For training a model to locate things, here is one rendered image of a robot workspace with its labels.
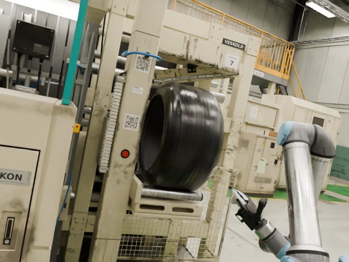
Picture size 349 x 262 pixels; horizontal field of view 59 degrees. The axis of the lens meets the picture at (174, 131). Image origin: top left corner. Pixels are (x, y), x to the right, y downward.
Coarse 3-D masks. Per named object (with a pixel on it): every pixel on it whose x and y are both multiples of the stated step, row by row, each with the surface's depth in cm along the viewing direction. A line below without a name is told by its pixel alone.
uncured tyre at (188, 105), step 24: (168, 96) 150; (192, 96) 150; (144, 120) 182; (168, 120) 143; (192, 120) 142; (216, 120) 148; (144, 144) 188; (168, 144) 141; (192, 144) 141; (216, 144) 146; (144, 168) 167; (168, 168) 143; (192, 168) 145
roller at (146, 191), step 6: (144, 192) 150; (150, 192) 151; (156, 192) 152; (162, 192) 153; (168, 192) 154; (174, 192) 156; (180, 192) 157; (186, 192) 159; (192, 192) 160; (198, 192) 162; (174, 198) 156; (180, 198) 157; (186, 198) 158; (192, 198) 159; (198, 198) 160
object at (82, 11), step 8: (80, 0) 75; (80, 8) 75; (80, 16) 75; (80, 24) 75; (80, 32) 75; (80, 40) 76; (72, 48) 75; (72, 56) 75; (72, 64) 76; (72, 72) 76; (72, 80) 76; (64, 88) 76; (64, 96) 76
